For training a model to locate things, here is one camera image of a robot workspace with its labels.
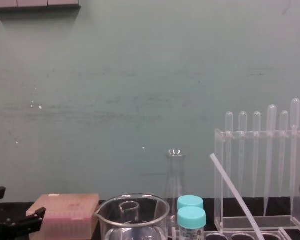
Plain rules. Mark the white stirring rod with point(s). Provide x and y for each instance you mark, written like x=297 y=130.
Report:
x=233 y=191

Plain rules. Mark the pink pipette tip box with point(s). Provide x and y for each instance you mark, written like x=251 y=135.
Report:
x=70 y=210

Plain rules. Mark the clear acrylic pipette rack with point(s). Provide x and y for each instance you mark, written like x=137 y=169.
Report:
x=265 y=222

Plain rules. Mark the large clear plastic pipette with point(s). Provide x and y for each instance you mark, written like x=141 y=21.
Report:
x=295 y=112

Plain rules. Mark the clear acrylic holed rack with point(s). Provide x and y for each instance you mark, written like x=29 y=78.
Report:
x=240 y=236

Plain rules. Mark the small glass beaker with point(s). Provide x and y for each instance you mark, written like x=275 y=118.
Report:
x=129 y=211

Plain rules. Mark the teal capped vial with label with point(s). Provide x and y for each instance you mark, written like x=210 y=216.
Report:
x=191 y=217

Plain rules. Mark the large glass beaker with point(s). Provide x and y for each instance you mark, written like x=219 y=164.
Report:
x=155 y=215

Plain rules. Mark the clear glass conical flask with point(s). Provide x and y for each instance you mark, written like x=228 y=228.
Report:
x=175 y=175

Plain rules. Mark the grey wall shelf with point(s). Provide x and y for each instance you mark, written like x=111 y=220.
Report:
x=35 y=3

